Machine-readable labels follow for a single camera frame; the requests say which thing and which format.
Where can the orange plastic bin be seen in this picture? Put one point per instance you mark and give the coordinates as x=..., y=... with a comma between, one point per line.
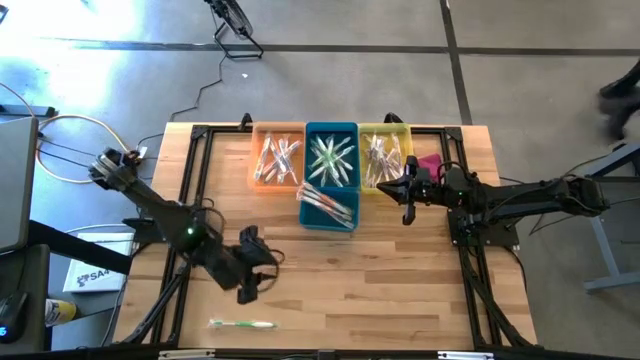
x=255, y=185

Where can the black computer mouse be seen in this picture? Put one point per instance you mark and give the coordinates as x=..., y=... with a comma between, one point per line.
x=12, y=315

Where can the red toothbrush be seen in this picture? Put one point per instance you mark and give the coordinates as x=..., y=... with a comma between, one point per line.
x=325, y=200
x=315, y=199

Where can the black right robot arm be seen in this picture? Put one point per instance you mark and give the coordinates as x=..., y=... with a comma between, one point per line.
x=525, y=195

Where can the person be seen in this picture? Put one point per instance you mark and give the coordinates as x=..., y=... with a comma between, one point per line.
x=620, y=100

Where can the yellow plastic bin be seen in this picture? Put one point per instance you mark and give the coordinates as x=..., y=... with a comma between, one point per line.
x=365, y=187

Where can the small teal plastic bin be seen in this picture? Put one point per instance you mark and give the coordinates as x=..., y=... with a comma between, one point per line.
x=310, y=222

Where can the yellow can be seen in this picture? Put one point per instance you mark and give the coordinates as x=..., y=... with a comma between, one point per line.
x=60, y=312

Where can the orange toothbrush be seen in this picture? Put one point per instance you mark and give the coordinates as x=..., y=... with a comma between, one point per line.
x=332, y=212

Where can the grey laptop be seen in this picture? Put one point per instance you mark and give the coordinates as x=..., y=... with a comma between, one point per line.
x=17, y=185

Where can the black beam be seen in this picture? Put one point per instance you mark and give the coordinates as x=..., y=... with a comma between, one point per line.
x=80, y=248

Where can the white printed box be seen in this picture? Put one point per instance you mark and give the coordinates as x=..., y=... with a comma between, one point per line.
x=95, y=265

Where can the pink toothbrush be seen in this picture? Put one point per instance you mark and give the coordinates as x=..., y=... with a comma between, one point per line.
x=341, y=207

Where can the black power strip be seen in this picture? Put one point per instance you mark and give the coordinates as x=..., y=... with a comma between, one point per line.
x=27, y=110

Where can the silver bracket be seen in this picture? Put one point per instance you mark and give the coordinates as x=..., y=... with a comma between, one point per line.
x=186, y=354
x=465, y=355

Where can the green toothbrush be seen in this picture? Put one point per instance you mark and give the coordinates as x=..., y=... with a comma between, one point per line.
x=337, y=149
x=342, y=174
x=328, y=160
x=242, y=324
x=332, y=156
x=316, y=147
x=320, y=161
x=346, y=151
x=319, y=172

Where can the black side desk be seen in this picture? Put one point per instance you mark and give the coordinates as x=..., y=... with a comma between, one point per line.
x=35, y=270

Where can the blue-grey metal table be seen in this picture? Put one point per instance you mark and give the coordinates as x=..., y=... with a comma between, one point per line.
x=599, y=235

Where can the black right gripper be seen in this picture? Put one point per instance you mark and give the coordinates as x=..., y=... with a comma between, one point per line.
x=425, y=192

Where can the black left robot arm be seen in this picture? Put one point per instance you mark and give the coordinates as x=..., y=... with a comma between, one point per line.
x=160, y=210

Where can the large teal plastic bin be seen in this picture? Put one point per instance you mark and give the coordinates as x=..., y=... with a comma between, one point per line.
x=312, y=132

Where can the magenta cloth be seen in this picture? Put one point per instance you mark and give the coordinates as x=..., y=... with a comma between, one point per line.
x=430, y=161

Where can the black floor fan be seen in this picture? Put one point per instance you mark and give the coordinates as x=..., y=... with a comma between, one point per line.
x=232, y=20

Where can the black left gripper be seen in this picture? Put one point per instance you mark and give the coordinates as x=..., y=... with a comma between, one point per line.
x=247, y=265

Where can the blue toothbrush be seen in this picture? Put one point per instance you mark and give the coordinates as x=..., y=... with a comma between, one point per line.
x=263, y=155
x=291, y=172
x=294, y=148
x=286, y=162
x=281, y=152
x=272, y=172
x=287, y=144

